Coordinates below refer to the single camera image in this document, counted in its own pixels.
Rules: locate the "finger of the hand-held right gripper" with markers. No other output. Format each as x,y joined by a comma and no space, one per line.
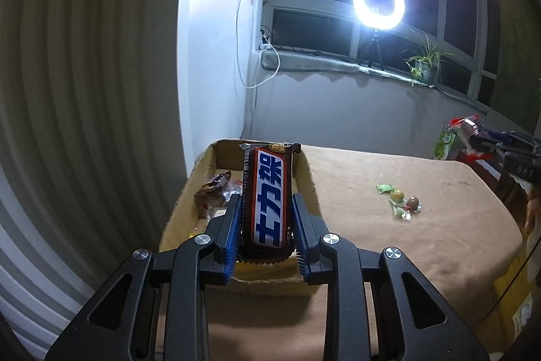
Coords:
488,145
501,137

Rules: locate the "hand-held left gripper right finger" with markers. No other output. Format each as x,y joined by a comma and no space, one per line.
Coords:
302,234

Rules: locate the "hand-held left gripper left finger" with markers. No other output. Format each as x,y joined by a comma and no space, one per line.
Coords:
232,234

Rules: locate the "clear red-ended snack packet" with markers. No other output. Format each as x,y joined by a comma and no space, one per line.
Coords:
463,124

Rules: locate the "dark brown chocolate bar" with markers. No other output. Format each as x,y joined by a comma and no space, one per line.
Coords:
268,200

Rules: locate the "black patterned snack packet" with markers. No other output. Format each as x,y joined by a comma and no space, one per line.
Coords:
211,188

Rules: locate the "brown cardboard box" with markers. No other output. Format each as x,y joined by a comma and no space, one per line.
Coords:
270,287

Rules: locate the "person's right hand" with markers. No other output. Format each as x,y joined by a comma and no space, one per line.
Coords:
532,208

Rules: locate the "red box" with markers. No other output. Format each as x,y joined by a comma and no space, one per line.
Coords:
486,164

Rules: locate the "green carton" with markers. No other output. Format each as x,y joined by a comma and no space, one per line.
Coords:
443,145

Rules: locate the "dark curtain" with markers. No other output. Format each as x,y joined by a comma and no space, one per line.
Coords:
517,48

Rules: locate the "brown round candy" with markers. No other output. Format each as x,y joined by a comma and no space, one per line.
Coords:
413,202

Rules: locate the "green clear wrapped candy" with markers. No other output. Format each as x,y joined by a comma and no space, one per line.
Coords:
400,213

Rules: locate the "potted spider plant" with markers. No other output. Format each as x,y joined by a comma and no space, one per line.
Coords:
424,65

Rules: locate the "olive round candy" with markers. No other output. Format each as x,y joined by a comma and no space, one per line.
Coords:
397,196

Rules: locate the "yellow cardboard box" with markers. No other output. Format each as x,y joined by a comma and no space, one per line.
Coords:
513,301

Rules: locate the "black tripod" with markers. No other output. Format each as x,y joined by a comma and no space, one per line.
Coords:
375,48

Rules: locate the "white wardrobe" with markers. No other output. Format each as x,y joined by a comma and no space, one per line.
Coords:
211,48

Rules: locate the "pale pleated curtain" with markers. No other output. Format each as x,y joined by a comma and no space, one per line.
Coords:
84,111

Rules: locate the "white window frame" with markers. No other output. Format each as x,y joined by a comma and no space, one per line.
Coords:
353,44

